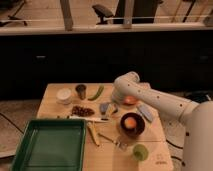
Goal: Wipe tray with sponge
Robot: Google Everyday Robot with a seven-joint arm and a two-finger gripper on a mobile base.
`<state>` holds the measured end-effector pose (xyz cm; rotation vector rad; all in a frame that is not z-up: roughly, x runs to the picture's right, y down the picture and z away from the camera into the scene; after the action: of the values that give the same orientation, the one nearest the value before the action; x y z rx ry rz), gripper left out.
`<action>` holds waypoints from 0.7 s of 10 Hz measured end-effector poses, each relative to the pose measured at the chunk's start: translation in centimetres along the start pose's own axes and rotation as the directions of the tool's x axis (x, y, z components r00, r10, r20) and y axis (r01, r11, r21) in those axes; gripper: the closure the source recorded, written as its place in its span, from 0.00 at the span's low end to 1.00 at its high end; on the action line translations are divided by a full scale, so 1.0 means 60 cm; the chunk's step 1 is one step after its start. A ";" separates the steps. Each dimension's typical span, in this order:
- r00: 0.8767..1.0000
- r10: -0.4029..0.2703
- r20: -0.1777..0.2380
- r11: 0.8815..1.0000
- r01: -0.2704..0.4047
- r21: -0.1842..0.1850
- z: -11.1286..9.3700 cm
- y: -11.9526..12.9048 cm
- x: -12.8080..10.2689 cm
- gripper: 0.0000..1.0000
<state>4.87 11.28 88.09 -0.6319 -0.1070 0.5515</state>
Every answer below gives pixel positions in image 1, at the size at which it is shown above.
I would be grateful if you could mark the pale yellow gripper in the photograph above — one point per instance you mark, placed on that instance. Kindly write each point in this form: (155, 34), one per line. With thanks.
(113, 108)

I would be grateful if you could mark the blue sponge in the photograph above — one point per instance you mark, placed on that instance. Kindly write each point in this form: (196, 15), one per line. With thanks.
(104, 108)

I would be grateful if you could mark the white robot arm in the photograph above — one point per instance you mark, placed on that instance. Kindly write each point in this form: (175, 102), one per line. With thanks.
(196, 117)

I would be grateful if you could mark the green plastic tray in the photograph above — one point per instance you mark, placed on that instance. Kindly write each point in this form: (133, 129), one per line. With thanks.
(51, 145)

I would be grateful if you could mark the orange bowl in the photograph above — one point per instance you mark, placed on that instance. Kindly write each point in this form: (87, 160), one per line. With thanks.
(130, 100)

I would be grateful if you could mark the green pea pod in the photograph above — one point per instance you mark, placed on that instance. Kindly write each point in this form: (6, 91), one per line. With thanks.
(97, 94)

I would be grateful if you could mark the dark bowl with egg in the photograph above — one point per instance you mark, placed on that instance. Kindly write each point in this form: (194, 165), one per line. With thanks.
(132, 124)

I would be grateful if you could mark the metal cup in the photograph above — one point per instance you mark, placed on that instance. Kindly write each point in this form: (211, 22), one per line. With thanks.
(81, 91)

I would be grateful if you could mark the grey blue cloth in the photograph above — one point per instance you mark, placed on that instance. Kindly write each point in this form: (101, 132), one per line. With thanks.
(144, 110)

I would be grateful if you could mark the metal fork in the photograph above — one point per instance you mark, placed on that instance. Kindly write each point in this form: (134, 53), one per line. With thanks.
(118, 144)

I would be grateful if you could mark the white cup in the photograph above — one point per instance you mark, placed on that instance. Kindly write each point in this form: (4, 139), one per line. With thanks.
(64, 96)

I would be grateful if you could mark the green plastic cup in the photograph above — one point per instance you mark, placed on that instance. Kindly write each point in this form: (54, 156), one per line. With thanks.
(140, 152)

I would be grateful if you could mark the dark cabinet counter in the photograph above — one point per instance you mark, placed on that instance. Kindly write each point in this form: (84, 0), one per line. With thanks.
(168, 60)

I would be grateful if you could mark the black office chair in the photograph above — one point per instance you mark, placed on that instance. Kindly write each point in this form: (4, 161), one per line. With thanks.
(102, 12)

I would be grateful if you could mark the white handled knife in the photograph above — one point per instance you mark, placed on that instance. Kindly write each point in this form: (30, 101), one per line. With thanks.
(91, 119)

